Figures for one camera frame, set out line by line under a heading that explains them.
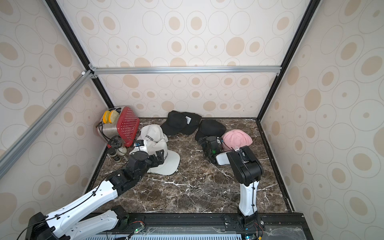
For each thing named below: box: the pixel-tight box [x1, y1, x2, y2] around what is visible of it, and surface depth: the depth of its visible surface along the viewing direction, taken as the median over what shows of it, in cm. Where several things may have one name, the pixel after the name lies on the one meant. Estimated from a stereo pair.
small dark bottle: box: [108, 148, 121, 163], surface depth 93 cm
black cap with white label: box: [181, 112, 202, 136], surface depth 115 cm
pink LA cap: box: [221, 129, 253, 151], surface depth 99 cm
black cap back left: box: [160, 110, 185, 136], surface depth 115 cm
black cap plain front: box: [194, 119, 227, 141], surface depth 111 cm
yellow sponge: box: [102, 110, 120, 124], surface depth 96 cm
